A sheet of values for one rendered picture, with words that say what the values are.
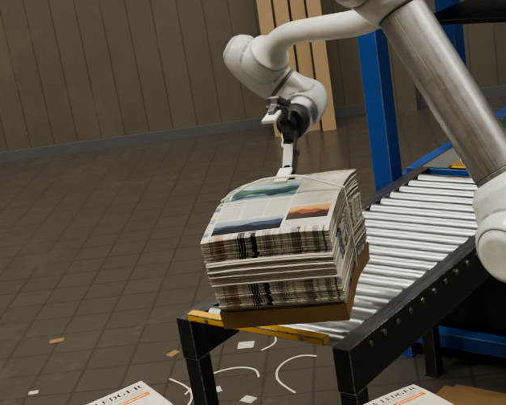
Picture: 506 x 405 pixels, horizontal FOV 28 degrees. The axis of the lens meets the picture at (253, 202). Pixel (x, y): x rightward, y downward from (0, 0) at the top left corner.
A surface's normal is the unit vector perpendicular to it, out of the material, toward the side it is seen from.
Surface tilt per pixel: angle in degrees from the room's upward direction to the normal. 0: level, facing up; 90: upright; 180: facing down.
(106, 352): 0
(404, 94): 90
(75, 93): 90
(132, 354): 0
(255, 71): 103
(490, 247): 98
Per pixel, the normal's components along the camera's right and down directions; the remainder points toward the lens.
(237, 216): -0.23, -0.88
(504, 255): -0.69, 0.40
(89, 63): -0.07, 0.31
